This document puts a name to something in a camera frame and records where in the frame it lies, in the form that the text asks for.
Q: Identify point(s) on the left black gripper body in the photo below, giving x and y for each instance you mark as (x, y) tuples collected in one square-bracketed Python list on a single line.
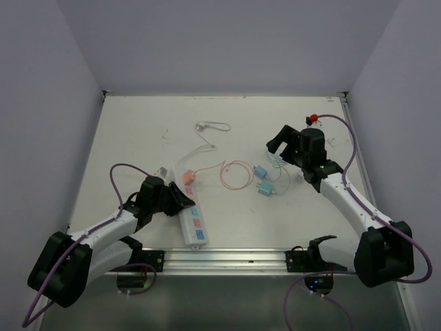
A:
[(163, 203)]

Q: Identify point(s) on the white power strip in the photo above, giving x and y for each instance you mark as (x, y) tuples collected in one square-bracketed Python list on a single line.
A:
[(191, 219)]

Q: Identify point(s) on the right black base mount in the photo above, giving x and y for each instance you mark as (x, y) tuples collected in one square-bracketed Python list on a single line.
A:
[(298, 260)]

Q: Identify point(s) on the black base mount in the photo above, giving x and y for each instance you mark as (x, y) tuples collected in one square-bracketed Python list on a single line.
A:
[(154, 258), (298, 260)]

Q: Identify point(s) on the orange charger plug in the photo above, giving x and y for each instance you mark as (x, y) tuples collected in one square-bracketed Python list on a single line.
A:
[(188, 177)]

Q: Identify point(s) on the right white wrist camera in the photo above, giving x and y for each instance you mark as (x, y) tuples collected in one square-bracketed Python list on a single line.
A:
[(313, 121)]

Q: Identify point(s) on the blue charger plug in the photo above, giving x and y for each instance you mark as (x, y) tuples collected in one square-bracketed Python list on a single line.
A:
[(260, 172)]

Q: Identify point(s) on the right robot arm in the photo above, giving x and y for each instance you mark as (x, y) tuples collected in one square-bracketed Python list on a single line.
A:
[(383, 252)]

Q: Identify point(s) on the aluminium rail frame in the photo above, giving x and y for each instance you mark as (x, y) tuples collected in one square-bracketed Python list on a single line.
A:
[(220, 260)]

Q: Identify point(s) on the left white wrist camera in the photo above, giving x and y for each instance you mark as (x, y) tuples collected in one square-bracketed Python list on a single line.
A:
[(161, 172)]

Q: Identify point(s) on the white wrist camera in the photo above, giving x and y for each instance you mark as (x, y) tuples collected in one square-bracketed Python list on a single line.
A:
[(161, 172), (313, 121)]

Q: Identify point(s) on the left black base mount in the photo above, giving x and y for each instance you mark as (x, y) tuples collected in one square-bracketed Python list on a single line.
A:
[(154, 258)]

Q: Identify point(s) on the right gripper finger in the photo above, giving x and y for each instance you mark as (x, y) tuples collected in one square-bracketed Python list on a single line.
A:
[(289, 154), (276, 142)]

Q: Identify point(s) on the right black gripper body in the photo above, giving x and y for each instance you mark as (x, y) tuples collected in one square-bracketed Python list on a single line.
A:
[(302, 160)]

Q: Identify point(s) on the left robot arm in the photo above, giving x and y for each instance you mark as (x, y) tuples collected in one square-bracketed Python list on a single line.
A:
[(119, 227)]

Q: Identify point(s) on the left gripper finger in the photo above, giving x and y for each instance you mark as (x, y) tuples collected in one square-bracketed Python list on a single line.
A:
[(177, 197), (173, 210)]

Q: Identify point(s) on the green charger plug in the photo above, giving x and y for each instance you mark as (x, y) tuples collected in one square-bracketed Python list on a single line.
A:
[(265, 188)]

